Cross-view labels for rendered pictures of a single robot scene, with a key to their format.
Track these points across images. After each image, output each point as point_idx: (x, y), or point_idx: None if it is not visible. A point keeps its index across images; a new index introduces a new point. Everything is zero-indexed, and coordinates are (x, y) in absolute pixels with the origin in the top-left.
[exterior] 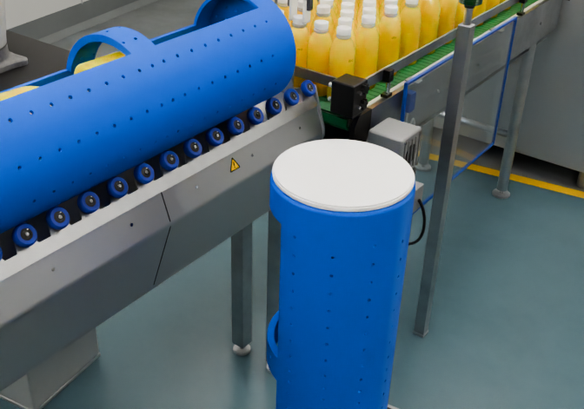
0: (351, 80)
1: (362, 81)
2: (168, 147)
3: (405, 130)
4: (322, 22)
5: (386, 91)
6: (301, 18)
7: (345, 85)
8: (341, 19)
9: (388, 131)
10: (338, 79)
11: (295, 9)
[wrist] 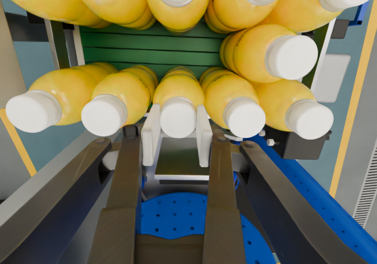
0: (308, 144)
1: (325, 137)
2: None
3: (334, 78)
4: (251, 121)
5: (313, 35)
6: (192, 131)
7: (303, 159)
8: (289, 68)
9: (315, 92)
10: (289, 152)
11: (157, 123)
